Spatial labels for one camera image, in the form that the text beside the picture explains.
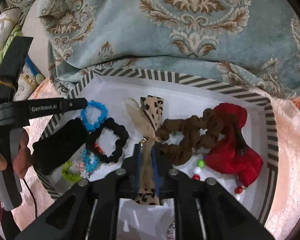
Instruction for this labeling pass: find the leopard print bow hair clip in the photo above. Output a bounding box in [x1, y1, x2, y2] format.
[125, 95, 164, 205]

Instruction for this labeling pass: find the person's left hand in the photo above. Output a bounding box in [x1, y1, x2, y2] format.
[0, 130, 32, 179]

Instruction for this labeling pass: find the brown fabric scrunchie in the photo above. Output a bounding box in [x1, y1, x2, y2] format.
[156, 108, 224, 166]

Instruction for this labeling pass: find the black fabric scrunchie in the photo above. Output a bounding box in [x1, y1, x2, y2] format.
[86, 117, 129, 164]

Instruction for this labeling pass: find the black velvet pouch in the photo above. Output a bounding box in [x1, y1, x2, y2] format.
[32, 118, 88, 175]

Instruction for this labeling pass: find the red fabric bow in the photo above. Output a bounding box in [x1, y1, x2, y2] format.
[205, 103, 263, 187]

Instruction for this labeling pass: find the striped white tray box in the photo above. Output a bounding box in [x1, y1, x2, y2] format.
[33, 68, 280, 226]

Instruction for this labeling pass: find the embroidered cream pillow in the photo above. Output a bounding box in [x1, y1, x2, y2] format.
[0, 8, 45, 101]

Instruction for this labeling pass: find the teal damask blanket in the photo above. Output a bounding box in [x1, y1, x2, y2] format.
[0, 0, 300, 100]

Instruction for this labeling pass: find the light blue beaded bracelet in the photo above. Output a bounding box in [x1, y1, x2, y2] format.
[82, 147, 100, 173]

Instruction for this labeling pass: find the multicolour large bead bracelet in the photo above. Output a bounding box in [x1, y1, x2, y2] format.
[191, 158, 246, 202]

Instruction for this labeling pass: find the green beaded bracelet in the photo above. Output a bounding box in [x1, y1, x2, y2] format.
[61, 160, 83, 183]

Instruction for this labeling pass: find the black cable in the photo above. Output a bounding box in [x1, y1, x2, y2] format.
[22, 178, 38, 219]

